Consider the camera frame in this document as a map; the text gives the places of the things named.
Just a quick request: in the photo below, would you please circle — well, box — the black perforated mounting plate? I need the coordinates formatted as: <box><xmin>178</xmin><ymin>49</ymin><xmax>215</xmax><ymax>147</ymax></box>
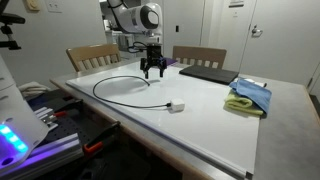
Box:
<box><xmin>27</xmin><ymin>90</ymin><xmax>120</xmax><ymax>145</ymax></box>

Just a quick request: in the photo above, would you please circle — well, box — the left wooden chair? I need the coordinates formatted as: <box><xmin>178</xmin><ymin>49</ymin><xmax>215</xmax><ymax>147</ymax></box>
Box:
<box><xmin>66</xmin><ymin>44</ymin><xmax>121</xmax><ymax>72</ymax></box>

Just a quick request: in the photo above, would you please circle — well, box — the orange-handled black clamp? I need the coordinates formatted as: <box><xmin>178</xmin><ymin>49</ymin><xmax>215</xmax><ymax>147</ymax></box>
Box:
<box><xmin>82</xmin><ymin>121</ymin><xmax>120</xmax><ymax>155</ymax></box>

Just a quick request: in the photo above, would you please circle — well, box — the right wooden chair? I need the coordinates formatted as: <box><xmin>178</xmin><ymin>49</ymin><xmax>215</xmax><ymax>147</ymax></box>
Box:
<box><xmin>172</xmin><ymin>46</ymin><xmax>227</xmax><ymax>69</ymax></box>

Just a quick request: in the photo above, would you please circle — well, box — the black camera on mount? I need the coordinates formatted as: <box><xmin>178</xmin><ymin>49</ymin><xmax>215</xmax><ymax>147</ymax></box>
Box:
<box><xmin>0</xmin><ymin>13</ymin><xmax>26</xmax><ymax>50</ymax></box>

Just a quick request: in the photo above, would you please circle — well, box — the silver door handle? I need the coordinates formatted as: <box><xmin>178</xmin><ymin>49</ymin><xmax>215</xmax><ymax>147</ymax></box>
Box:
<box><xmin>252</xmin><ymin>26</ymin><xmax>263</xmax><ymax>37</ymax></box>

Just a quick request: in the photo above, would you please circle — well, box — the white board mat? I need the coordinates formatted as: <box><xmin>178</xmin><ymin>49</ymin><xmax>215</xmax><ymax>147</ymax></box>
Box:
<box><xmin>66</xmin><ymin>62</ymin><xmax>260</xmax><ymax>177</ymax></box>

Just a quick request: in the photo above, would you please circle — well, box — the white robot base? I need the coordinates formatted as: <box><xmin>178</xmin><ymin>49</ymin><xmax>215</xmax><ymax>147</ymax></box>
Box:
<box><xmin>0</xmin><ymin>56</ymin><xmax>49</xmax><ymax>176</ymax></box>

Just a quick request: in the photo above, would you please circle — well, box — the white folded towel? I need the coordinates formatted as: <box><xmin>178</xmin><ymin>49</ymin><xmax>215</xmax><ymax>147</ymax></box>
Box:
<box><xmin>18</xmin><ymin>81</ymin><xmax>50</xmax><ymax>97</ymax></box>

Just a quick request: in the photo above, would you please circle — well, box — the black charger cable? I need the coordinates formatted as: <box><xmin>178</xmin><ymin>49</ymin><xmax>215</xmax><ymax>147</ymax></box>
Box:
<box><xmin>92</xmin><ymin>75</ymin><xmax>172</xmax><ymax>109</ymax></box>

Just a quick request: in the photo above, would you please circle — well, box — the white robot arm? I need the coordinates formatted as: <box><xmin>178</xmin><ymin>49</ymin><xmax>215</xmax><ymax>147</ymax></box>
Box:
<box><xmin>107</xmin><ymin>0</ymin><xmax>167</xmax><ymax>79</ymax></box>

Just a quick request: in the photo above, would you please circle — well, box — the yellow-green cloth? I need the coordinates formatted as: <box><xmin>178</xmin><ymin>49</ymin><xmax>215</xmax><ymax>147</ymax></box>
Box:
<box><xmin>225</xmin><ymin>90</ymin><xmax>264</xmax><ymax>116</ymax></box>

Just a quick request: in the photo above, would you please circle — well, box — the purple notebook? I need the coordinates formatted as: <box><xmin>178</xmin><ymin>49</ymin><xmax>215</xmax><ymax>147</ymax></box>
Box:
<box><xmin>164</xmin><ymin>58</ymin><xmax>178</xmax><ymax>66</ymax></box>

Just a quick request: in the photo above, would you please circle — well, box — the white marker pen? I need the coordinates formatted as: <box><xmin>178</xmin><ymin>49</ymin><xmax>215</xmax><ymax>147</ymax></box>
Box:
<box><xmin>240</xmin><ymin>78</ymin><xmax>267</xmax><ymax>88</ymax></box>

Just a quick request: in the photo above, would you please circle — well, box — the wooden chair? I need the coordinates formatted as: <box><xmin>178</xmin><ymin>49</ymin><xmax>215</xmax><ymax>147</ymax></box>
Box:
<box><xmin>66</xmin><ymin>44</ymin><xmax>121</xmax><ymax>72</ymax></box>
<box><xmin>172</xmin><ymin>46</ymin><xmax>227</xmax><ymax>69</ymax></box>

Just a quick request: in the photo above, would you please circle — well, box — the blue cloth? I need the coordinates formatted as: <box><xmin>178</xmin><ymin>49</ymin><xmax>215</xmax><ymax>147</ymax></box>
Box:
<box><xmin>229</xmin><ymin>79</ymin><xmax>272</xmax><ymax>114</ymax></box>

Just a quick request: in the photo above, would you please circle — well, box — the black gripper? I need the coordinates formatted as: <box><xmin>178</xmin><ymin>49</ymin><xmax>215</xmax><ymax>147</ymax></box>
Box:
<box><xmin>140</xmin><ymin>44</ymin><xmax>167</xmax><ymax>79</ymax></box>

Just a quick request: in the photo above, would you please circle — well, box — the black laptop sleeve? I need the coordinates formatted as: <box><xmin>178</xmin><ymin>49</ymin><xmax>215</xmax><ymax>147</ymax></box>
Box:
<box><xmin>179</xmin><ymin>65</ymin><xmax>239</xmax><ymax>85</ymax></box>

